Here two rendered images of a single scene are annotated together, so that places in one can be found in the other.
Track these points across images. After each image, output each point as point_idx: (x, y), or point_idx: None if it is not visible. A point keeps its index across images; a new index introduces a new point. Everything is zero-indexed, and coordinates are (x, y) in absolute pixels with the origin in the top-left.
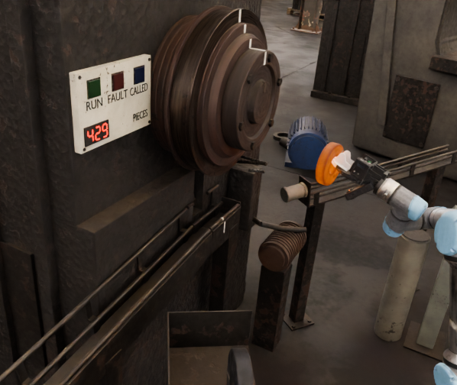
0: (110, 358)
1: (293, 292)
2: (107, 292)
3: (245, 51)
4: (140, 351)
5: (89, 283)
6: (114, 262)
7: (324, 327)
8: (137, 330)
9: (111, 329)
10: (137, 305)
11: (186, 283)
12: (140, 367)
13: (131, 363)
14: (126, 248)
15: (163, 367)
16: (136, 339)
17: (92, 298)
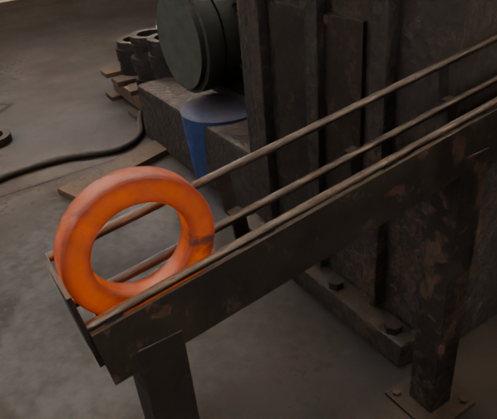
0: (472, 153)
1: None
2: (472, 71)
3: None
4: (495, 206)
5: (447, 48)
6: (490, 21)
7: None
8: None
9: (479, 105)
10: None
11: None
12: (491, 235)
13: (480, 219)
14: None
15: None
16: (494, 183)
17: (449, 76)
